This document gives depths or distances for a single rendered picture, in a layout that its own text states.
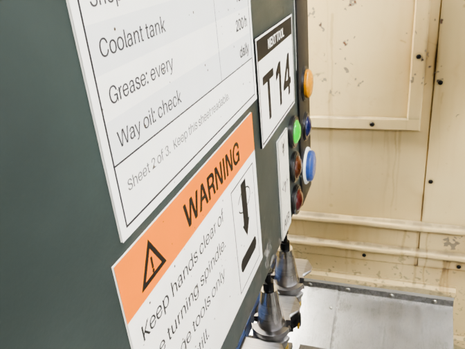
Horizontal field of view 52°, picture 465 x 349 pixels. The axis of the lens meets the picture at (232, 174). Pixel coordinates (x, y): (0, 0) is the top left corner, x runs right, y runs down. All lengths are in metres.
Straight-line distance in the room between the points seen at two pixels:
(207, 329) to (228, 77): 0.13
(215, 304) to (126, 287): 0.09
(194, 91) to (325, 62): 0.96
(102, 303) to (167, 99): 0.08
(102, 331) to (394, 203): 1.16
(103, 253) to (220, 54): 0.12
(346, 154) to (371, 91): 0.17
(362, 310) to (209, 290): 1.20
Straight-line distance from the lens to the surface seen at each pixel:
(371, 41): 1.14
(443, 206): 1.29
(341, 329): 1.41
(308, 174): 0.45
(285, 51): 0.37
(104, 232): 0.16
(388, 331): 1.41
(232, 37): 0.26
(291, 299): 0.86
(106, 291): 0.16
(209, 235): 0.24
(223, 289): 0.26
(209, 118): 0.23
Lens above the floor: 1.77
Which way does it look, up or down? 25 degrees down
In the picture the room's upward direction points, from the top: 6 degrees counter-clockwise
